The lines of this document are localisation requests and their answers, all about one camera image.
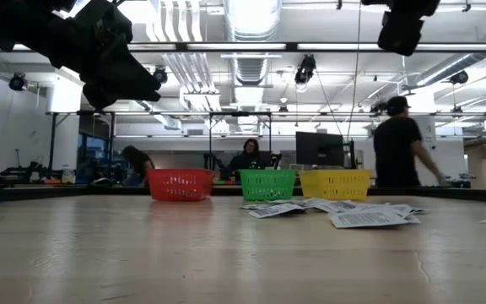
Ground black computer monitor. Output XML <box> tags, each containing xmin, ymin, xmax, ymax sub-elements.
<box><xmin>295</xmin><ymin>131</ymin><xmax>346</xmax><ymax>167</ymax></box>

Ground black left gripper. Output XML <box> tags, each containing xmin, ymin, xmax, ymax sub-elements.
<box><xmin>40</xmin><ymin>0</ymin><xmax>162</xmax><ymax>110</ymax></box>

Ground silver ceiling duct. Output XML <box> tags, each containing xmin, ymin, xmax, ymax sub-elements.
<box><xmin>224</xmin><ymin>0</ymin><xmax>284</xmax><ymax>86</ymax></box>

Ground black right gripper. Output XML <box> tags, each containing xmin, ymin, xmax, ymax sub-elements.
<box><xmin>377</xmin><ymin>11</ymin><xmax>425</xmax><ymax>57</ymax></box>

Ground red plastic basket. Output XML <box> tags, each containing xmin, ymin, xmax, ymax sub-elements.
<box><xmin>147</xmin><ymin>168</ymin><xmax>215</xmax><ymax>202</ymax></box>

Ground black ceiling camera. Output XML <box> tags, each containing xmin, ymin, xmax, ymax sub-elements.
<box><xmin>449</xmin><ymin>69</ymin><xmax>470</xmax><ymax>85</ymax></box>
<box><xmin>8</xmin><ymin>72</ymin><xmax>29</xmax><ymax>92</ymax></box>
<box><xmin>152</xmin><ymin>66</ymin><xmax>170</xmax><ymax>85</ymax></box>

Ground yellow plastic basket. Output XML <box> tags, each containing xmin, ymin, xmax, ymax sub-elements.
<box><xmin>299</xmin><ymin>168</ymin><xmax>372</xmax><ymax>201</ymax></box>

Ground green plastic basket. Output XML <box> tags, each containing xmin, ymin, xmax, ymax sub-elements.
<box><xmin>238</xmin><ymin>168</ymin><xmax>298</xmax><ymax>202</ymax></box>

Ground black overhead camera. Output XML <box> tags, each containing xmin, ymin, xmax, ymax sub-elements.
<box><xmin>294</xmin><ymin>53</ymin><xmax>317</xmax><ymax>85</ymax></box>

